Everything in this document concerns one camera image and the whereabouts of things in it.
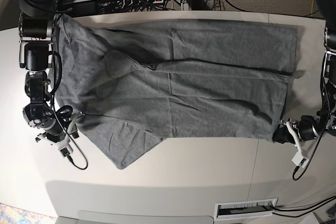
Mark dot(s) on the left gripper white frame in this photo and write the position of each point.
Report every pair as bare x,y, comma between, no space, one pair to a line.
297,132

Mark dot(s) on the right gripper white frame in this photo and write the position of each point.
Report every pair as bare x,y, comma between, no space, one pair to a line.
59,131

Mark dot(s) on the grey T-shirt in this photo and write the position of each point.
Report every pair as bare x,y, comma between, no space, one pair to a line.
140,84

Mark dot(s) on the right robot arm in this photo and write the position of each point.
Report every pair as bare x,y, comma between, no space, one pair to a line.
44,72

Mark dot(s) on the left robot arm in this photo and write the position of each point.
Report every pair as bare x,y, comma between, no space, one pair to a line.
326,115

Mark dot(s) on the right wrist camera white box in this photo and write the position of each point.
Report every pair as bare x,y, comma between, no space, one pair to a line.
66,151

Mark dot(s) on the table cable grommet box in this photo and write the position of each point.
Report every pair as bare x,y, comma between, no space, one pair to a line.
244,209

